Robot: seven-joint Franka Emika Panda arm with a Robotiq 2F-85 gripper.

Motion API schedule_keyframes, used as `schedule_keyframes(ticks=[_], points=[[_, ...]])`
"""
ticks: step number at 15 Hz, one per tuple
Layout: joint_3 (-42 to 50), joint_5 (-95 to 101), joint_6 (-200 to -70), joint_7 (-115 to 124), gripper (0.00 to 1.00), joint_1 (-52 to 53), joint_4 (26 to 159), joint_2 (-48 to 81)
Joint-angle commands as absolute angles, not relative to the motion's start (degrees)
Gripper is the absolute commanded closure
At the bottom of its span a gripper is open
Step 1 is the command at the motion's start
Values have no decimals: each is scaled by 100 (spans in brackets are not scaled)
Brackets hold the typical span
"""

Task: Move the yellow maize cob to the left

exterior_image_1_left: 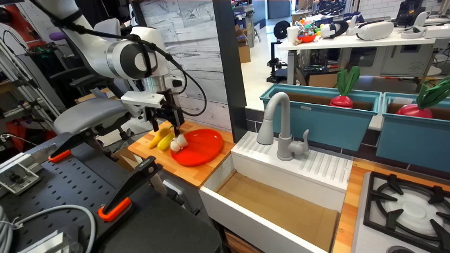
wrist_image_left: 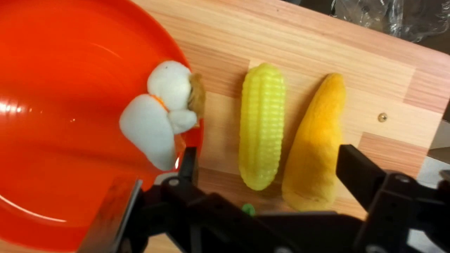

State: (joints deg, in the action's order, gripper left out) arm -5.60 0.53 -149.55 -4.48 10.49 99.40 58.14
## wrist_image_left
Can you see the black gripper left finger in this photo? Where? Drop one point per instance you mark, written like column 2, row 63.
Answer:
column 187, row 166

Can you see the yellow plush carrot green leaf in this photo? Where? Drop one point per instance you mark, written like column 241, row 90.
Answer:
column 314, row 141

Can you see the red plastic plate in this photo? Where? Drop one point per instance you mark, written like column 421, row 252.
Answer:
column 71, row 117

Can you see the wooden butcher block counter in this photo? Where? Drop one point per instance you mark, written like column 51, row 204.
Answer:
column 374, row 93

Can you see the white toy garlic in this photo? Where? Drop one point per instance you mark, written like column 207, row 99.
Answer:
column 149, row 127

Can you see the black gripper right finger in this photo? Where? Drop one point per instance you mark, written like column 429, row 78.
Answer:
column 360, row 180

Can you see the clear plastic bag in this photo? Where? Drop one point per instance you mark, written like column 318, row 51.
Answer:
column 388, row 18

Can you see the yellow toy corn cob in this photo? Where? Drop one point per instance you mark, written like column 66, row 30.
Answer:
column 262, row 127

